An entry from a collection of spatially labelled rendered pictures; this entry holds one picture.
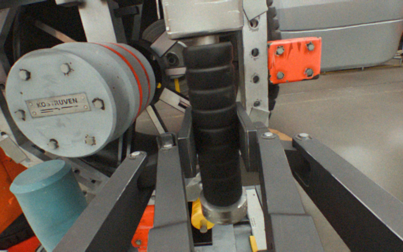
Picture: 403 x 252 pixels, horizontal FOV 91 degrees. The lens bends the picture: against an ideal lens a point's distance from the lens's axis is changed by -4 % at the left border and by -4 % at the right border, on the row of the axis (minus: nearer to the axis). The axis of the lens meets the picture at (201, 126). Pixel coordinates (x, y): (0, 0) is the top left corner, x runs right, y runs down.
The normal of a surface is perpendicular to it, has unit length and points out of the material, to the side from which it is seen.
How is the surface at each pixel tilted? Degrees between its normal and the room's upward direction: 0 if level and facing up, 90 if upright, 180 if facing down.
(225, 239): 0
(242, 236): 0
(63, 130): 90
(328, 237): 0
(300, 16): 90
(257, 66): 90
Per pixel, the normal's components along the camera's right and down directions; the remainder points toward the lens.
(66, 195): 0.93, -0.03
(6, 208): 0.99, -0.11
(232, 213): 0.28, 0.32
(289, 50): -0.01, 0.37
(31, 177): -0.12, -0.92
